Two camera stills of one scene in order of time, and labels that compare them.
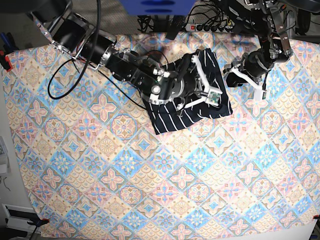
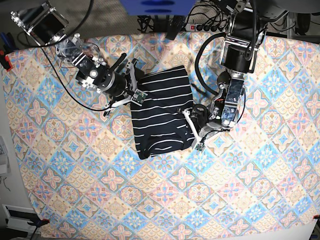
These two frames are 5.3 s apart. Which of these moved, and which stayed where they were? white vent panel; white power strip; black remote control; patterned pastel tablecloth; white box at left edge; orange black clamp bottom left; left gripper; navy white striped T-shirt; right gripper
Moved: right gripper; left gripper; navy white striped T-shirt
Stayed: orange black clamp bottom left; patterned pastel tablecloth; white power strip; white vent panel; black remote control; white box at left edge
